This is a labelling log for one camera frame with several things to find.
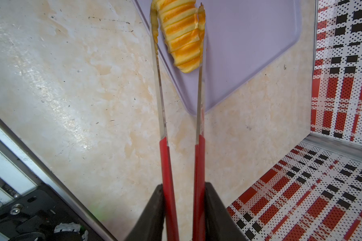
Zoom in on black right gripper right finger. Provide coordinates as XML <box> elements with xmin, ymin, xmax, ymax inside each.
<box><xmin>205</xmin><ymin>182</ymin><xmax>247</xmax><ymax>241</ymax></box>

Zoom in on lilac plastic tray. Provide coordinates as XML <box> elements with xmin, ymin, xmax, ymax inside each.
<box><xmin>134</xmin><ymin>1</ymin><xmax>302</xmax><ymax>115</ymax></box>

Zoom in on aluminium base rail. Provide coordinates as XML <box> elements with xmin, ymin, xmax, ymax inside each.
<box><xmin>0</xmin><ymin>119</ymin><xmax>114</xmax><ymax>241</ymax></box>

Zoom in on ridged bread loaf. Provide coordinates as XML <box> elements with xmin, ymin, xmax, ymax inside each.
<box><xmin>151</xmin><ymin>1</ymin><xmax>206</xmax><ymax>73</ymax></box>

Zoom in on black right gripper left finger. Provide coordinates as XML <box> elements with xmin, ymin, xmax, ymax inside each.
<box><xmin>125</xmin><ymin>184</ymin><xmax>166</xmax><ymax>241</ymax></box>

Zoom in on red handled metal tongs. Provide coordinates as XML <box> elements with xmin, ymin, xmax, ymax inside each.
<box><xmin>150</xmin><ymin>0</ymin><xmax>207</xmax><ymax>241</ymax></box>

